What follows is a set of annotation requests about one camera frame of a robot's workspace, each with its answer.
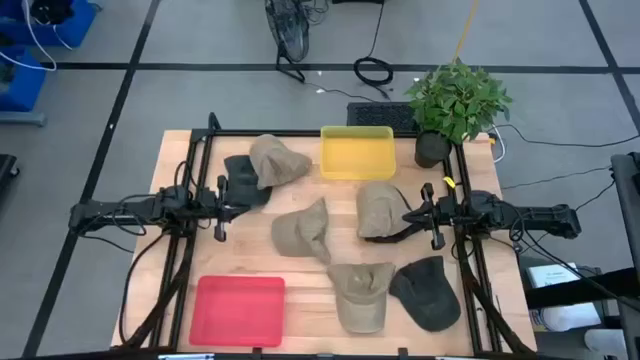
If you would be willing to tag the white box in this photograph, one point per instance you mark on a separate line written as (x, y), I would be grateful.
(550, 275)

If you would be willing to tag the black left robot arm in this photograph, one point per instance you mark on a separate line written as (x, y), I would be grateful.
(125, 210)

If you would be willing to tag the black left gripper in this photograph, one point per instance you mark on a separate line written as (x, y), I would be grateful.
(210, 206)

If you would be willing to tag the green leafy plant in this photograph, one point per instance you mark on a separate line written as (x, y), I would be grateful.
(457, 100)

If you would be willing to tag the black floor fan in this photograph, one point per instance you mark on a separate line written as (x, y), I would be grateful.
(292, 30)

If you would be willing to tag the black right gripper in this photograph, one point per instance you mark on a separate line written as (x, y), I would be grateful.
(447, 214)

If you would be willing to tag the tan baseball cap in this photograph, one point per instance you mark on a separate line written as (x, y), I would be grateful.
(380, 210)
(300, 232)
(277, 160)
(360, 295)

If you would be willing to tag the yellow tag on right wrist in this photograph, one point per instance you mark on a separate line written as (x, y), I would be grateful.
(449, 182)

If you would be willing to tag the black plant pot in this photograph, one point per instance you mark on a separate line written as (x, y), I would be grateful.
(431, 150)

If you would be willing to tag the blue cart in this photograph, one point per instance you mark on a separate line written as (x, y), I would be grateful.
(25, 85)
(75, 27)

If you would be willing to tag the black keyboard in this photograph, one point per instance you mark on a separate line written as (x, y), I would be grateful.
(375, 116)

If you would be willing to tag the yellow plastic bin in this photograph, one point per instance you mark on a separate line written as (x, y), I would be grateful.
(357, 155)

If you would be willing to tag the red plastic bin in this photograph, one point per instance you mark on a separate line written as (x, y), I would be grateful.
(235, 310)

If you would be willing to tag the black aluminium table frame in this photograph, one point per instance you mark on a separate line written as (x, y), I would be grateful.
(235, 133)

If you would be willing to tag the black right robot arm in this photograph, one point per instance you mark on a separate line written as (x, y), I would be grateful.
(525, 217)

